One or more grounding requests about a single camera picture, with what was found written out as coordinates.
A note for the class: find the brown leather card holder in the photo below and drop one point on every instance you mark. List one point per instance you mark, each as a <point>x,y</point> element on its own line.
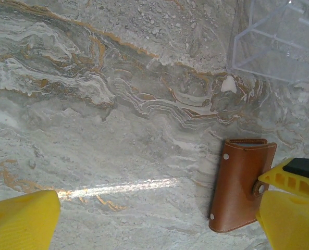
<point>237,177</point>

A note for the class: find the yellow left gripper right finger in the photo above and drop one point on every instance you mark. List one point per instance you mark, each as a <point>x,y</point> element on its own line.
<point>295,224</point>

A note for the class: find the clear acrylic box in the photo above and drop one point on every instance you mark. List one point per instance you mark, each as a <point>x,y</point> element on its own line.
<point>274,52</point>

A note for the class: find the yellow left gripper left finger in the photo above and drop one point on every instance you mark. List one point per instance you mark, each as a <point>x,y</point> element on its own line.
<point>21,221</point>

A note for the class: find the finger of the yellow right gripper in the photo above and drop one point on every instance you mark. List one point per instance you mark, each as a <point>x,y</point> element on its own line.
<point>271,179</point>

